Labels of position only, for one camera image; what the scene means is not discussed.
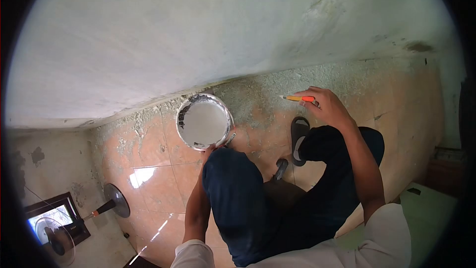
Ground person's left hand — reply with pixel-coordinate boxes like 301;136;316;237
201;144;217;165

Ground person's right hand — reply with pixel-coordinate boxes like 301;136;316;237
293;86;357;132

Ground person's right thumb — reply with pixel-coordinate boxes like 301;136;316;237
298;100;322;111

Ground person's right fingers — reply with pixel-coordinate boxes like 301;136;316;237
293;86;328;98

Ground orange utility knife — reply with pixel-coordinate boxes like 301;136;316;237
279;95;317;103

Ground white paint bucket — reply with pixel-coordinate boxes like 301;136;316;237
175;93;237;152

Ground person's legs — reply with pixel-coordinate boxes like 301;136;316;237
202;116;386;267

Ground standing fan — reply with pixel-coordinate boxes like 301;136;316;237
35;183;131;267

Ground person's body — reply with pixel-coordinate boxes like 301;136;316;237
170;202;412;268

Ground dark framed window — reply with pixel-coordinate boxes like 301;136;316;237
24;192;91;247

